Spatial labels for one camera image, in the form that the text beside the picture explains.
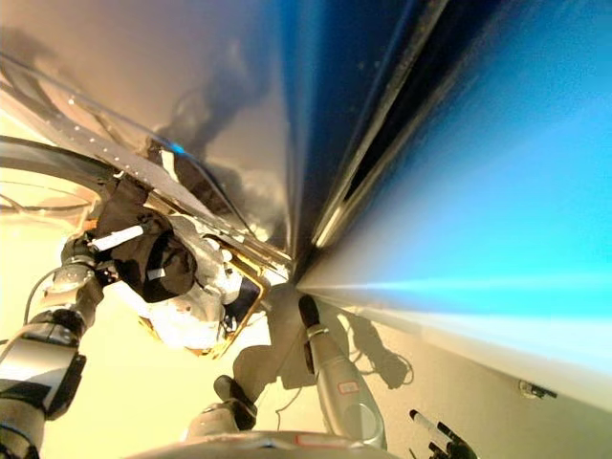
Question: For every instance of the white garment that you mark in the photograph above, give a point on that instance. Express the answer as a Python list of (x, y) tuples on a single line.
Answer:
[(191, 325)]

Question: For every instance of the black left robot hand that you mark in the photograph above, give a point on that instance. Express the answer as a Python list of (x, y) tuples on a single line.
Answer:
[(79, 248)]

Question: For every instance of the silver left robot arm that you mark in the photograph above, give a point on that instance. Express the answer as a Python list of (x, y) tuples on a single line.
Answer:
[(38, 354)]

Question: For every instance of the grey robot torso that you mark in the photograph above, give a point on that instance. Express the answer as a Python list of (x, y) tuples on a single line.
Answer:
[(258, 447)]

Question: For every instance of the round glass washer door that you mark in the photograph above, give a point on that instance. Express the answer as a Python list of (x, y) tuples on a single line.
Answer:
[(48, 153)]

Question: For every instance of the dark grey washing machine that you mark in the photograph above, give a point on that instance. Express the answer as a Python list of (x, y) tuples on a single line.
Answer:
[(215, 72)]

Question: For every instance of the silver robot leg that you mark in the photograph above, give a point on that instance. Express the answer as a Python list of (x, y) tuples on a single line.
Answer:
[(344, 382), (234, 397)]

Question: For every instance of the small black wall latch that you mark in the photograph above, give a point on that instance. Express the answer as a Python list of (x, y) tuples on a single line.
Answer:
[(538, 389)]

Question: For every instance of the navy blue cloth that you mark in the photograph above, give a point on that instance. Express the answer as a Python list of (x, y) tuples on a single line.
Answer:
[(248, 299)]

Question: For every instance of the black garment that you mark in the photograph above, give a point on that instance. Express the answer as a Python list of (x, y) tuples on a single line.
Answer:
[(162, 268)]

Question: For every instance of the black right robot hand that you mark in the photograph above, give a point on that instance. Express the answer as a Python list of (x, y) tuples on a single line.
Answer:
[(442, 437)]

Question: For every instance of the wooden frame laundry basket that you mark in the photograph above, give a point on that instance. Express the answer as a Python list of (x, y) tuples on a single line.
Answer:
[(262, 294)]

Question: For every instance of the silver right robot leg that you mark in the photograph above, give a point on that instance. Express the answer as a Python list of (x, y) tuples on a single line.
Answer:
[(344, 382)]

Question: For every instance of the silver left robot leg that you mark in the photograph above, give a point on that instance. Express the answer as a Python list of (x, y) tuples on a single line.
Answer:
[(234, 397)]

